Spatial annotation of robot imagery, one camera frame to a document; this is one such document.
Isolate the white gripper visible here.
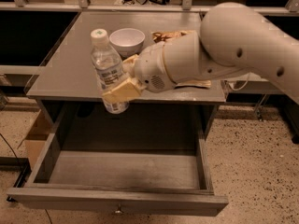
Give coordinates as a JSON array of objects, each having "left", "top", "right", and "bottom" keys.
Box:
[{"left": 102, "top": 42, "right": 176, "bottom": 104}]

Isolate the clear plastic water bottle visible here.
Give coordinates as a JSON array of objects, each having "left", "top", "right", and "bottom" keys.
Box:
[{"left": 90, "top": 28, "right": 130, "bottom": 115}]

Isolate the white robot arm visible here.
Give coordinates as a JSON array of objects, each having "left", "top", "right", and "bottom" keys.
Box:
[{"left": 102, "top": 3, "right": 299, "bottom": 103}]

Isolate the open grey top drawer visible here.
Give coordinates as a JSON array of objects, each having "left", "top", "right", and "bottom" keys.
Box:
[{"left": 7, "top": 103, "right": 229, "bottom": 217}]

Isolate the metal drawer knob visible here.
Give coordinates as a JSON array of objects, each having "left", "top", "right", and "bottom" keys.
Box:
[{"left": 113, "top": 204, "right": 123, "bottom": 216}]

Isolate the white bowl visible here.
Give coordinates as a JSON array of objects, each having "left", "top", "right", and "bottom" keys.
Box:
[{"left": 109, "top": 28, "right": 145, "bottom": 58}]

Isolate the brown yellow chip bag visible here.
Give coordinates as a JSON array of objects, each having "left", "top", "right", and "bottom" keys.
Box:
[{"left": 151, "top": 30, "right": 211, "bottom": 89}]

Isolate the grey wooden cabinet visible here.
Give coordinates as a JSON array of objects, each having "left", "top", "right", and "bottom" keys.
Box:
[{"left": 27, "top": 12, "right": 225, "bottom": 134}]

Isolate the cardboard box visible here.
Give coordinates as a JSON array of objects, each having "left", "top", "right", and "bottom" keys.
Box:
[{"left": 20, "top": 111, "right": 51, "bottom": 169}]

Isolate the metal frame rail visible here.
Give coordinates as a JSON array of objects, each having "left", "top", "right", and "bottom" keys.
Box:
[{"left": 0, "top": 0, "right": 299, "bottom": 17}]

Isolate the white cable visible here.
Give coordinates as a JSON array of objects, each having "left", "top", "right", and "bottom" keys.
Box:
[{"left": 226, "top": 73, "right": 250, "bottom": 92}]

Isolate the black floor cable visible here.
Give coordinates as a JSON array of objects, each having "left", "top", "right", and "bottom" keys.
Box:
[{"left": 0, "top": 133, "right": 22, "bottom": 173}]

